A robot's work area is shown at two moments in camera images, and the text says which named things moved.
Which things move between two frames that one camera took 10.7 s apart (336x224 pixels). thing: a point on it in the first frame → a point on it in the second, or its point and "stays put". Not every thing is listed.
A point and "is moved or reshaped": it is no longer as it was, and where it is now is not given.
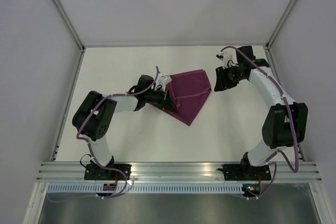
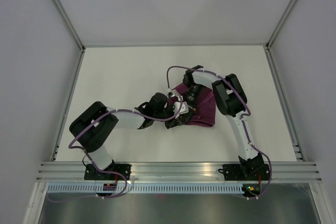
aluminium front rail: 178,171 stays put
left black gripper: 166,102 → 174,122
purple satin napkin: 189,91 is moved or reshaped
